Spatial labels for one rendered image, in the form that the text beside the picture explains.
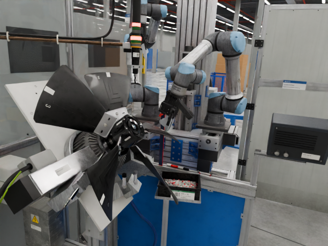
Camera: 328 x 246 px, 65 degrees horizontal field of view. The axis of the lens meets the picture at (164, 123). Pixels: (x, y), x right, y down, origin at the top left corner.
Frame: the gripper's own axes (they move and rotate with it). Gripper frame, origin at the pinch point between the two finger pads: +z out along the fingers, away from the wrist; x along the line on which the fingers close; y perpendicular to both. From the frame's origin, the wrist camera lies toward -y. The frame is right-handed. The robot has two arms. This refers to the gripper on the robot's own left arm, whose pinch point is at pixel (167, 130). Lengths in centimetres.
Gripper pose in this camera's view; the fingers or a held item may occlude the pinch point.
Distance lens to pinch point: 133.8
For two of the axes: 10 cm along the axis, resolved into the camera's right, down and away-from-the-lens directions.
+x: -3.7, 2.2, -9.0
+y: -8.7, -4.2, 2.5
